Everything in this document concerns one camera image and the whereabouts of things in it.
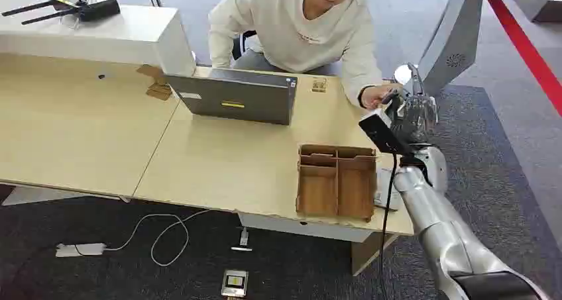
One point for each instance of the grey kiosk stand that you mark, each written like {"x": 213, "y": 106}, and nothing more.
{"x": 456, "y": 39}

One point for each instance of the pale card stack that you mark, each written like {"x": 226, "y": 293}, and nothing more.
{"x": 383, "y": 192}

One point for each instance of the grey laptop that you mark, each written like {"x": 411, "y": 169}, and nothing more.
{"x": 237, "y": 98}

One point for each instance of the white power adapter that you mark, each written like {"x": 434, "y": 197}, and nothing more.
{"x": 81, "y": 250}

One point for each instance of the white plug connector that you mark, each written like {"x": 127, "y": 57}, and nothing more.
{"x": 243, "y": 241}

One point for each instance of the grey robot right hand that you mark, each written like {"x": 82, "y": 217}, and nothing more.
{"x": 417, "y": 116}

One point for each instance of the black remote controller with antennas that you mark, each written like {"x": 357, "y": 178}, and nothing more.
{"x": 88, "y": 6}

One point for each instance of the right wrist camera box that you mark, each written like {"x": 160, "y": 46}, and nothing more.
{"x": 381, "y": 133}

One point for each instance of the wooden card box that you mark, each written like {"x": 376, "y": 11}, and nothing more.
{"x": 336, "y": 188}

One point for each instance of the square code sticker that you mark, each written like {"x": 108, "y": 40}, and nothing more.
{"x": 319, "y": 85}

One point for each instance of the small dark card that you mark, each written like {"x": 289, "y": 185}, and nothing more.
{"x": 389, "y": 97}

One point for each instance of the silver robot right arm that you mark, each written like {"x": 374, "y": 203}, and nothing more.
{"x": 439, "y": 228}

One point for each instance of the person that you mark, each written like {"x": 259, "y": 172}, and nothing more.
{"x": 290, "y": 30}

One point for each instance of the person's hand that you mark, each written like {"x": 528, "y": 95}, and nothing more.
{"x": 373, "y": 95}

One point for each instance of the black chair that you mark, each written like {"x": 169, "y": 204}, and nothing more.
{"x": 239, "y": 43}

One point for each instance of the white cabinet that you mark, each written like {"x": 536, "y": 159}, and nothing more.
{"x": 123, "y": 34}

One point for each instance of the small grey device with screen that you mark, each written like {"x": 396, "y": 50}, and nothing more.
{"x": 235, "y": 283}

